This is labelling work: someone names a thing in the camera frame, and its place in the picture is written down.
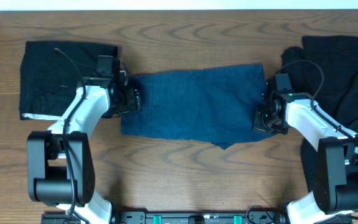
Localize folded black garment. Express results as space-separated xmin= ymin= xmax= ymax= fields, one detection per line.
xmin=19 ymin=40 xmax=118 ymax=120

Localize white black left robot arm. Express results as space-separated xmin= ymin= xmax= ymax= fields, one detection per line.
xmin=27 ymin=77 xmax=141 ymax=224

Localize black garment pile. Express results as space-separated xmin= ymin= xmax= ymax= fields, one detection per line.
xmin=280 ymin=35 xmax=358 ymax=194

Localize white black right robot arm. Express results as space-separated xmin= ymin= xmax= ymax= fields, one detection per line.
xmin=252 ymin=90 xmax=358 ymax=223

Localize dark blue shorts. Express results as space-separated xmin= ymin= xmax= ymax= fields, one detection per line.
xmin=121 ymin=64 xmax=270 ymax=149

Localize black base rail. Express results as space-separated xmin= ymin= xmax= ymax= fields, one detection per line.
xmin=40 ymin=210 xmax=354 ymax=224

